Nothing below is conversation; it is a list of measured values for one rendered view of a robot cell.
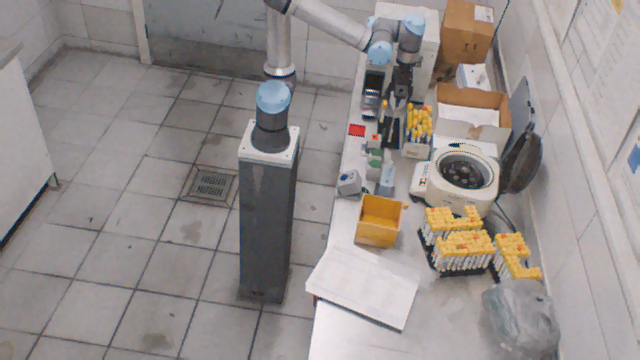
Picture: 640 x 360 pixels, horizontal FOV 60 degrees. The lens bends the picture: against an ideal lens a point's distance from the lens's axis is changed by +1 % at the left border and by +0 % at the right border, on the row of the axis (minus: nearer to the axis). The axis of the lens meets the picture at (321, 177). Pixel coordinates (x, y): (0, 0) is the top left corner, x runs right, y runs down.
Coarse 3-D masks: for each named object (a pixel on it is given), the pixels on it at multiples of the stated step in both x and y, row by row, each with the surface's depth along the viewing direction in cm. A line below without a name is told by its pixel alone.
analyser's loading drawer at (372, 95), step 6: (366, 84) 239; (372, 84) 239; (366, 90) 230; (372, 90) 236; (378, 90) 236; (366, 96) 227; (372, 96) 232; (378, 96) 231; (366, 102) 229; (372, 102) 228; (378, 102) 230; (366, 108) 224; (372, 108) 224; (378, 108) 223; (366, 114) 226; (372, 114) 226
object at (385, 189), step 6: (384, 168) 191; (384, 174) 189; (390, 174) 189; (384, 180) 187; (390, 180) 187; (378, 186) 197; (384, 186) 186; (390, 186) 185; (378, 192) 188; (384, 192) 187; (390, 192) 196
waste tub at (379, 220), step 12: (372, 204) 183; (384, 204) 182; (396, 204) 181; (360, 216) 186; (372, 216) 187; (384, 216) 186; (396, 216) 185; (360, 228) 174; (372, 228) 173; (384, 228) 171; (396, 228) 181; (360, 240) 177; (372, 240) 176; (384, 240) 175
